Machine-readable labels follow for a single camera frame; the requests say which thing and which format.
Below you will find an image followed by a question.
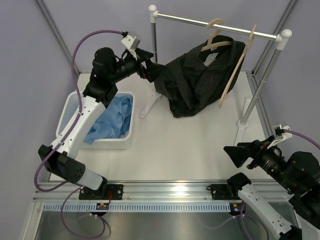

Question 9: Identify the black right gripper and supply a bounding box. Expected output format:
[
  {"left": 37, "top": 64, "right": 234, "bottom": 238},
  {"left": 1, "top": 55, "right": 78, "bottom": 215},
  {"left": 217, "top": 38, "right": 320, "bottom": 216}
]
[{"left": 223, "top": 133, "right": 298, "bottom": 192}]

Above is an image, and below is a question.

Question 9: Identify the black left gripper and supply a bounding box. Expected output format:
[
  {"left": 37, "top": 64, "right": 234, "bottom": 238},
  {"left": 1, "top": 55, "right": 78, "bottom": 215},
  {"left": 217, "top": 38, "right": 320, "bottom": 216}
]
[{"left": 109, "top": 48, "right": 167, "bottom": 84}]

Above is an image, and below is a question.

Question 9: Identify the beige plastic hanger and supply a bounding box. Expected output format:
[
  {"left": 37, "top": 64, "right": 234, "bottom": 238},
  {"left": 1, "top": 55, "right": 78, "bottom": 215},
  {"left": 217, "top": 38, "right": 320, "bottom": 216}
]
[{"left": 218, "top": 24, "right": 257, "bottom": 108}]

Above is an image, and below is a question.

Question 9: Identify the light blue shirt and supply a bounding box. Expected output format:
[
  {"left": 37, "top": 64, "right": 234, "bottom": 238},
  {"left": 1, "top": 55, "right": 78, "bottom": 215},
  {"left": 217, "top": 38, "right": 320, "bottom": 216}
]
[{"left": 84, "top": 94, "right": 133, "bottom": 145}]

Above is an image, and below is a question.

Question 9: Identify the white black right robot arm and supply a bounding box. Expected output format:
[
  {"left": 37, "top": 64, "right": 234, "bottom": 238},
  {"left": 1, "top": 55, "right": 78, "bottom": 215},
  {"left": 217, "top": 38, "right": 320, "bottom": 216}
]
[{"left": 223, "top": 136, "right": 320, "bottom": 240}]

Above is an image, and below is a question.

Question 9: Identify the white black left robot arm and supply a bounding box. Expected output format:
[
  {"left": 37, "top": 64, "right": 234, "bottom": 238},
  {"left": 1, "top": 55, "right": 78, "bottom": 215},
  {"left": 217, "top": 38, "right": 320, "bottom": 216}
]
[{"left": 38, "top": 47, "right": 165, "bottom": 200}]

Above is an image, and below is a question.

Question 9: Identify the dark striped shirt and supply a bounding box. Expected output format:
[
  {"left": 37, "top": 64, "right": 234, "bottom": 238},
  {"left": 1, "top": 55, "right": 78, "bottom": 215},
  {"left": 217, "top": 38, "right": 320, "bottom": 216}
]
[{"left": 154, "top": 35, "right": 245, "bottom": 118}]

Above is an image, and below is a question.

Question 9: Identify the beige hanger with dark shirt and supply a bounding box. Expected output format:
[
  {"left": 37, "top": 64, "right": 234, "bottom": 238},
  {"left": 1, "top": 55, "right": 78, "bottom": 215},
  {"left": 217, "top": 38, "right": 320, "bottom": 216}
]
[{"left": 199, "top": 17, "right": 235, "bottom": 53}]

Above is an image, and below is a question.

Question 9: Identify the white plastic bin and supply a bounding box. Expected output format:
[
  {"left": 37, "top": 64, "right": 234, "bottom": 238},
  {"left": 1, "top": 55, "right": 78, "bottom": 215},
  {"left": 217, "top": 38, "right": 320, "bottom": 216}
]
[{"left": 56, "top": 91, "right": 135, "bottom": 150}]

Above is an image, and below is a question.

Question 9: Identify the silver clothes rack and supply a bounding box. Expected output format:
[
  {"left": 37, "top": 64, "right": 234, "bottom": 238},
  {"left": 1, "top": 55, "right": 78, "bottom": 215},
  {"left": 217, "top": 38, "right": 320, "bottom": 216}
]
[{"left": 148, "top": 0, "right": 297, "bottom": 144}]

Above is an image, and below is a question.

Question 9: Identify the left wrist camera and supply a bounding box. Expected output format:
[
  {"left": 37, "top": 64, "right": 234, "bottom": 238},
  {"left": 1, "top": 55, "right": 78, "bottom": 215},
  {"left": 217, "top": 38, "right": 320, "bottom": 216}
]
[{"left": 121, "top": 32, "right": 141, "bottom": 60}]

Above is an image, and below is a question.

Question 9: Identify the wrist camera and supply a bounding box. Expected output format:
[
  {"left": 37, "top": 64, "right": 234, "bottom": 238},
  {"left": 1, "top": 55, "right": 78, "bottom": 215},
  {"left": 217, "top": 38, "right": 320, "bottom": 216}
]
[
  {"left": 121, "top": 32, "right": 141, "bottom": 60},
  {"left": 267, "top": 122, "right": 293, "bottom": 149}
]

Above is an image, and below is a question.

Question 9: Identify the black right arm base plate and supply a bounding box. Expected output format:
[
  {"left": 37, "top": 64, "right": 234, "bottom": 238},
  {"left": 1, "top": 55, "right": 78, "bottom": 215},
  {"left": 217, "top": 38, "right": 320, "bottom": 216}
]
[{"left": 206, "top": 183, "right": 239, "bottom": 200}]

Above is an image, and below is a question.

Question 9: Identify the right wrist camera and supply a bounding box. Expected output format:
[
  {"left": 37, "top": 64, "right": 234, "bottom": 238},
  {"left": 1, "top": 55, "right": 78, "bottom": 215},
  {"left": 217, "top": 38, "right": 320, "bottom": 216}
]
[{"left": 267, "top": 122, "right": 293, "bottom": 149}]

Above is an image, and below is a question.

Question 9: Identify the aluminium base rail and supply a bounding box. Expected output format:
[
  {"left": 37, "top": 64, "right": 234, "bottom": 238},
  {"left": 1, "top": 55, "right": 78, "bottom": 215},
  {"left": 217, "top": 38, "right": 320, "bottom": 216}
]
[{"left": 32, "top": 181, "right": 298, "bottom": 203}]

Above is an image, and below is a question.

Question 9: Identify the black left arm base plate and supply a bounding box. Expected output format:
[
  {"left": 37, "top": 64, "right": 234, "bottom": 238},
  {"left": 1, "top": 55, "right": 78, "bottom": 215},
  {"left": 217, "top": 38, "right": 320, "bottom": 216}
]
[{"left": 78, "top": 183, "right": 124, "bottom": 201}]

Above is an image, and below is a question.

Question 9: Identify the white slotted cable duct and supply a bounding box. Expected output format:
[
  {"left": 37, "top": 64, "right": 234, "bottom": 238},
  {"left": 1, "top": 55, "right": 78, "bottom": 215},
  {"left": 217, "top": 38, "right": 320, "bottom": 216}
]
[{"left": 43, "top": 202, "right": 231, "bottom": 213}]

